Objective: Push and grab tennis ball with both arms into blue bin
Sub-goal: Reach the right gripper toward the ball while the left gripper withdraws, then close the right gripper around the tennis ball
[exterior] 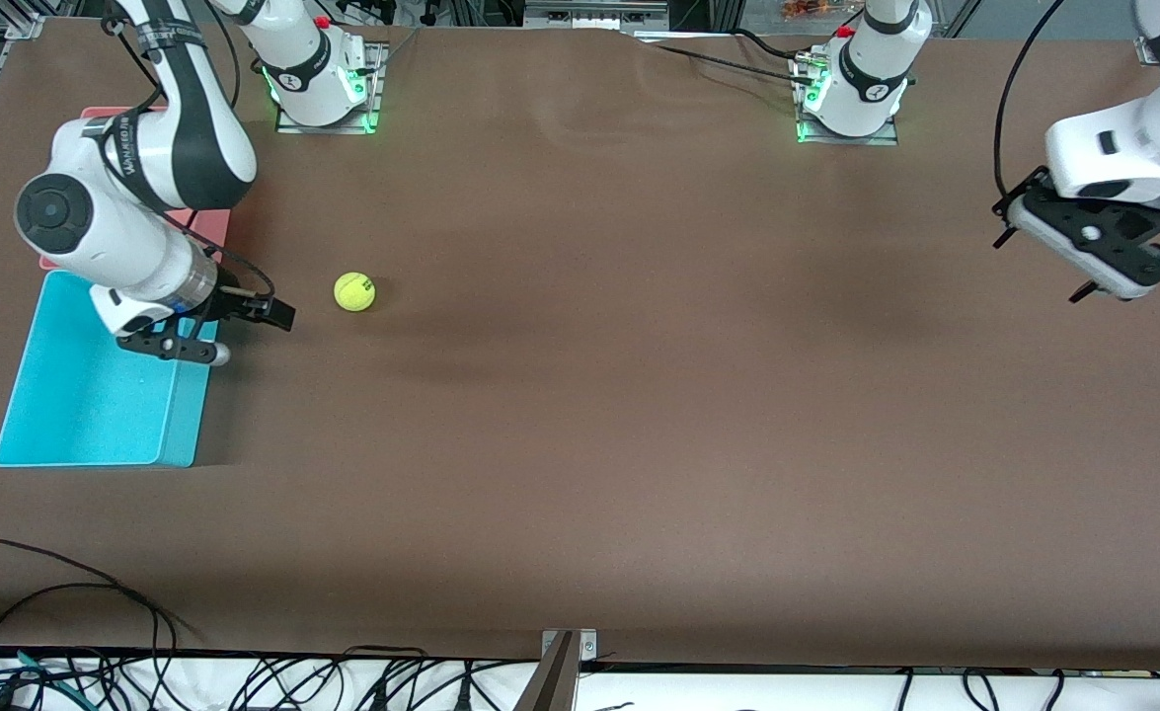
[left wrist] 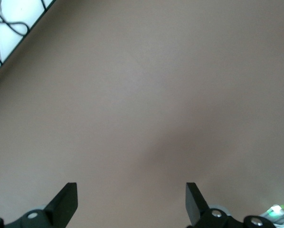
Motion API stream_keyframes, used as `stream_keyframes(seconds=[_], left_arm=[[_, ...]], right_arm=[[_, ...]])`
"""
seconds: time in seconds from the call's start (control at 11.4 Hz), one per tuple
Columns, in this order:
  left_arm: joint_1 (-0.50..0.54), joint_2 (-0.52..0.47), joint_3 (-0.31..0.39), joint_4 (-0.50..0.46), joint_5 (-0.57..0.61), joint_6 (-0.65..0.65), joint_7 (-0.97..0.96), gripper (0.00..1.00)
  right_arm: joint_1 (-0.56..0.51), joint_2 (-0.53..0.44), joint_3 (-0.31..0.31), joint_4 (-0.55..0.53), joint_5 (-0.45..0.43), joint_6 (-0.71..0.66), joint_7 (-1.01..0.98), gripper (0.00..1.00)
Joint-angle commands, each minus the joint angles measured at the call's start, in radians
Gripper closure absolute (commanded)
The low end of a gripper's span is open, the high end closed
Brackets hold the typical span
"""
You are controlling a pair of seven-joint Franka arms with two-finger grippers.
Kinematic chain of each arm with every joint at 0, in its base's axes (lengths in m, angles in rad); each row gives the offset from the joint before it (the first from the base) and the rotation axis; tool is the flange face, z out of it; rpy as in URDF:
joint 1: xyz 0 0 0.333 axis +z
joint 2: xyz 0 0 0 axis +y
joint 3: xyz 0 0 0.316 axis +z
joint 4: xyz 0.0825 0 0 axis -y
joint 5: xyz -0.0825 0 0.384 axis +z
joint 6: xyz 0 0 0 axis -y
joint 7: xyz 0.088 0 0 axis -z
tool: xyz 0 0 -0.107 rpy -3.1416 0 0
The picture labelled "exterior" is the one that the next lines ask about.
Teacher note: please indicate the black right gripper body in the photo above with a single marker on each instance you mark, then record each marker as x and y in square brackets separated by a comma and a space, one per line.
[234, 305]

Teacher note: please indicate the yellow-green tennis ball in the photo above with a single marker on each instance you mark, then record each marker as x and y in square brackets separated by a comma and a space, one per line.
[354, 292]

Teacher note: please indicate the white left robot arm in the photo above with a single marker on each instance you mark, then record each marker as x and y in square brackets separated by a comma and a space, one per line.
[1122, 148]

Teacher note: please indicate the pink plastic bin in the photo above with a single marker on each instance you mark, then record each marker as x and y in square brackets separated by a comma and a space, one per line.
[206, 229]

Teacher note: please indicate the blue plastic bin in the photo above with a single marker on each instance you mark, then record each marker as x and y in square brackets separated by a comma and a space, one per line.
[86, 405]

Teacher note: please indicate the orange background items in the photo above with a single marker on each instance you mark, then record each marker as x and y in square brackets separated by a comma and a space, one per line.
[807, 9]

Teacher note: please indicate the grey metal box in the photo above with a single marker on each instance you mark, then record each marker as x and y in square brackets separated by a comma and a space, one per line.
[594, 15]

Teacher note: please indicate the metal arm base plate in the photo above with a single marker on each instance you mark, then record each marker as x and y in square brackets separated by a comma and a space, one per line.
[884, 139]
[374, 111]

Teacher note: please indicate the aluminium corner bracket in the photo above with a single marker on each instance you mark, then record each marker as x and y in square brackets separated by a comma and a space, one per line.
[1144, 51]
[22, 25]

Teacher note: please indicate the small metal bracket plate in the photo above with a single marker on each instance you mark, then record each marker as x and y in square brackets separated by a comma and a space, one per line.
[588, 647]

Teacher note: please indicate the aluminium profile post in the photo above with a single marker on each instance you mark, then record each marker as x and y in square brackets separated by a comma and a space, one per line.
[555, 681]

